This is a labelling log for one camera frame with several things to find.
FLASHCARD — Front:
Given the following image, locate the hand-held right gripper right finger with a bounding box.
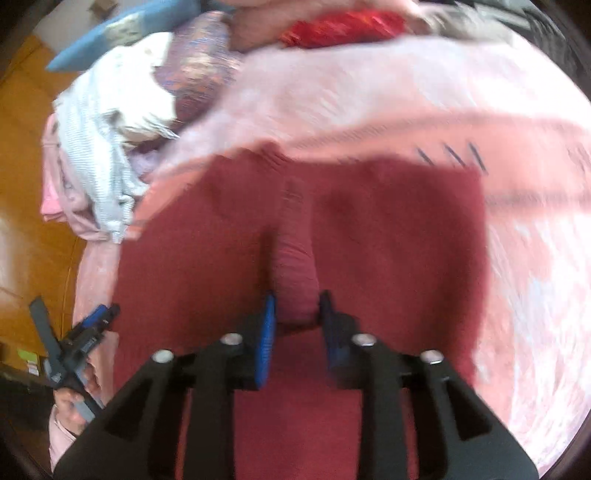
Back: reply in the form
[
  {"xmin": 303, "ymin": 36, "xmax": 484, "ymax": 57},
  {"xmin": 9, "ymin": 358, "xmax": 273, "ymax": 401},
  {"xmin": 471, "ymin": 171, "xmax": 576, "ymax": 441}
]
[{"xmin": 320, "ymin": 290, "xmax": 540, "ymax": 480}]

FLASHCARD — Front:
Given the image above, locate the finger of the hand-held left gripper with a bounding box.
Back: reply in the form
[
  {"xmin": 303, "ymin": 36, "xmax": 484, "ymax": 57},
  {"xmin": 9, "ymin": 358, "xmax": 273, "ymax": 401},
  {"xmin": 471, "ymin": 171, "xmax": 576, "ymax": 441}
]
[
  {"xmin": 28, "ymin": 296, "xmax": 63, "ymax": 365},
  {"xmin": 88, "ymin": 304, "xmax": 122, "ymax": 333}
]

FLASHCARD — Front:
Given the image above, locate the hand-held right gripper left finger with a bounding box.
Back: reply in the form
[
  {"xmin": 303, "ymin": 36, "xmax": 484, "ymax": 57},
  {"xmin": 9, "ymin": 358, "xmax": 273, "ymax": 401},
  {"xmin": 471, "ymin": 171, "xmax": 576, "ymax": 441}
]
[{"xmin": 52, "ymin": 291, "xmax": 278, "ymax": 480}]

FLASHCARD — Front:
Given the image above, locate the dark red sweater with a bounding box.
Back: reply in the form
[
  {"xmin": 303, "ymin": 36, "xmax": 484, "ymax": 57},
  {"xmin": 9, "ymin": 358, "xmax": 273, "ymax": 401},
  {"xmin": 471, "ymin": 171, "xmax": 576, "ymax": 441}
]
[{"xmin": 111, "ymin": 143, "xmax": 490, "ymax": 480}]

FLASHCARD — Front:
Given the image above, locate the person's left forearm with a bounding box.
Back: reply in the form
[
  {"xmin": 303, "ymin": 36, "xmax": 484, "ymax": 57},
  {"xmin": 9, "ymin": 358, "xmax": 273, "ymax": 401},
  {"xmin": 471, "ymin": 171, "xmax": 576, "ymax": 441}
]
[{"xmin": 48, "ymin": 413, "xmax": 81, "ymax": 469}]

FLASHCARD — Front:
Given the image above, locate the person's left hand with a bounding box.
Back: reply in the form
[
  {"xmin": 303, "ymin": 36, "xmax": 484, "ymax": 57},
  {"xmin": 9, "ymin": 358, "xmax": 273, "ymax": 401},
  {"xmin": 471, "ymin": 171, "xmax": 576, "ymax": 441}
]
[{"xmin": 53, "ymin": 364, "xmax": 100, "ymax": 437}]

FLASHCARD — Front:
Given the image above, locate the bright pink folded cloth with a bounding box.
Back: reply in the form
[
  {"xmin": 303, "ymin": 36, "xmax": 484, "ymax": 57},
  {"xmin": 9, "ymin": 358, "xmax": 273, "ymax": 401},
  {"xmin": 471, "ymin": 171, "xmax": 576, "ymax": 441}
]
[{"xmin": 41, "ymin": 115, "xmax": 93, "ymax": 222}]

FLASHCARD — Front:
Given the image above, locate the white ribbed garment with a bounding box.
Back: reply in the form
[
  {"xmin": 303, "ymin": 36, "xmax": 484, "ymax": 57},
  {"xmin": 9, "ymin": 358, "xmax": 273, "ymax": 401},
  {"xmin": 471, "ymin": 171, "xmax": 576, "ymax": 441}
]
[{"xmin": 53, "ymin": 34, "xmax": 178, "ymax": 243}]

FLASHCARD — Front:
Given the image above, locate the pink leaf-print blanket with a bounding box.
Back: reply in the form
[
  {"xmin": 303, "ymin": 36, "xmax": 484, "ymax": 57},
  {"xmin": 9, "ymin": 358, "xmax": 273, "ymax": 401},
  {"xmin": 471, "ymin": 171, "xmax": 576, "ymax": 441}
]
[{"xmin": 48, "ymin": 32, "xmax": 591, "ymax": 476}]

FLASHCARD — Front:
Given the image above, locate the blue pillow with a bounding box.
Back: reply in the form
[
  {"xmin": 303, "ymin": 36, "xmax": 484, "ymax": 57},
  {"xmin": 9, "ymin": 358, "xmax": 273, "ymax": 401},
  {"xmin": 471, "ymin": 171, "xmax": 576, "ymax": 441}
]
[{"xmin": 46, "ymin": 0, "xmax": 204, "ymax": 72}]

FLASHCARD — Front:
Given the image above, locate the purple patterned pillow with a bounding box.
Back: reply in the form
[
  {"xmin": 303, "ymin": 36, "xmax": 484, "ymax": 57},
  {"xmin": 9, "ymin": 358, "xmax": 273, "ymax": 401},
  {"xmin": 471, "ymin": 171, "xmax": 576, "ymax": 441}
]
[{"xmin": 152, "ymin": 11, "xmax": 243, "ymax": 123}]

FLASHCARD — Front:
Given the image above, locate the small red cloth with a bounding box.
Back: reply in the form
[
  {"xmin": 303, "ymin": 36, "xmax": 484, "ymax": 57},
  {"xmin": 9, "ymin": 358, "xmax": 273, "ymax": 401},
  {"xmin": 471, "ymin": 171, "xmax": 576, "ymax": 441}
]
[{"xmin": 279, "ymin": 10, "xmax": 407, "ymax": 49}]

